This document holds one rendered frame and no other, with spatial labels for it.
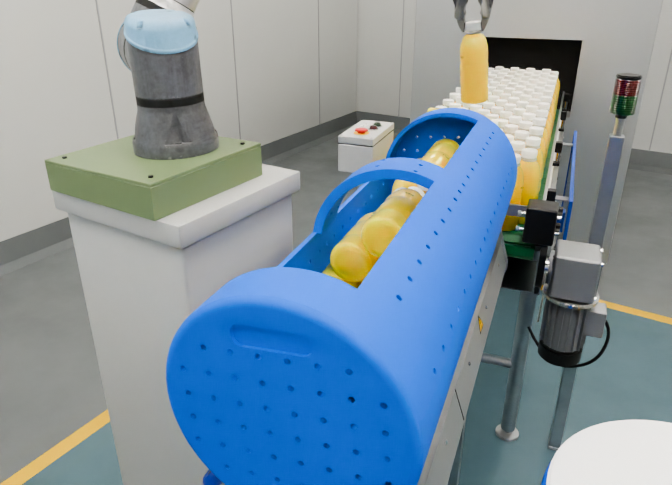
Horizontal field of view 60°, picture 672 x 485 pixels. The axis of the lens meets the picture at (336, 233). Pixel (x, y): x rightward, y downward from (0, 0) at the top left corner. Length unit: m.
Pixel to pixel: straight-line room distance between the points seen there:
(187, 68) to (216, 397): 0.59
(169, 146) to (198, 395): 0.51
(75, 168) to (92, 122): 2.80
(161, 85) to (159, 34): 0.08
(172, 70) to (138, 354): 0.53
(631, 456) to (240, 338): 0.43
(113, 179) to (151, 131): 0.11
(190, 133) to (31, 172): 2.69
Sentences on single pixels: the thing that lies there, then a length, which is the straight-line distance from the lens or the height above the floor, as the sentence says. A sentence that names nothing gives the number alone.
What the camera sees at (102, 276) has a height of 0.99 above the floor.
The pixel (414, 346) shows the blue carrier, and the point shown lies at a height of 1.18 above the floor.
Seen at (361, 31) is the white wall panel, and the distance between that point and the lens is 6.15.
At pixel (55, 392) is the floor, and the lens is 2.60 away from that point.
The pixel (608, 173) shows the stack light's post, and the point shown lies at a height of 1.00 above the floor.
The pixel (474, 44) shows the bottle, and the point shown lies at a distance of 1.50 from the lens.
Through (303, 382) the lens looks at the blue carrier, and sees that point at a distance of 0.57.
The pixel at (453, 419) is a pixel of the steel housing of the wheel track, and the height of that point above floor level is 0.88.
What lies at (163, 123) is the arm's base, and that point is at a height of 1.27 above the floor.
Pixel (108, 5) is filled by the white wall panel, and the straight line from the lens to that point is 3.92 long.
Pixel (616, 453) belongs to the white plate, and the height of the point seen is 1.04.
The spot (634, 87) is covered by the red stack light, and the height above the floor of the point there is 1.23.
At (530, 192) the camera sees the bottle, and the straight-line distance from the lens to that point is 1.56.
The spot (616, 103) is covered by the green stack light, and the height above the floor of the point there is 1.19.
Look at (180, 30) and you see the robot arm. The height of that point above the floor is 1.42.
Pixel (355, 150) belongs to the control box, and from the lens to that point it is 1.58.
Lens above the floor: 1.50
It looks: 24 degrees down
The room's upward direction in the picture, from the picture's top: straight up
